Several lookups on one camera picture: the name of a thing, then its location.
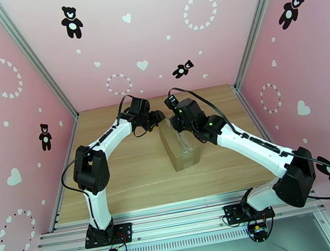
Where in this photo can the aluminium table side rail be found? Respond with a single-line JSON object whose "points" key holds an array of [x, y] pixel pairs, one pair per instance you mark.
{"points": [[245, 103]]}

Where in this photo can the aluminium corner post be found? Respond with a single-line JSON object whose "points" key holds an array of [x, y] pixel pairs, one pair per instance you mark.
{"points": [[258, 19], [32, 57]]}

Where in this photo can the brown cardboard express box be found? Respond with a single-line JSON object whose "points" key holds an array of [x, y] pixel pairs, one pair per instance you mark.
{"points": [[186, 157]]}

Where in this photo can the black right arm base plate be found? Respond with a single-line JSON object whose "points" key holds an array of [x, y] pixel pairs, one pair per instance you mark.
{"points": [[230, 212]]}

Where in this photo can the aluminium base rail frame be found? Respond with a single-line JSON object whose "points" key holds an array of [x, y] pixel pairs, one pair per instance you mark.
{"points": [[180, 219]]}

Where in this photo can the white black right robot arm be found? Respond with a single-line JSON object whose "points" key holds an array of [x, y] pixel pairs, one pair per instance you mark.
{"points": [[250, 144]]}

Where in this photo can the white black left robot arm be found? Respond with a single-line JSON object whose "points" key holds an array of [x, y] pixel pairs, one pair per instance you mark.
{"points": [[113, 135]]}

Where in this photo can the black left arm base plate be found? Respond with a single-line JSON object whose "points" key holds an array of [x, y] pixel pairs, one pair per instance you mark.
{"points": [[126, 231]]}

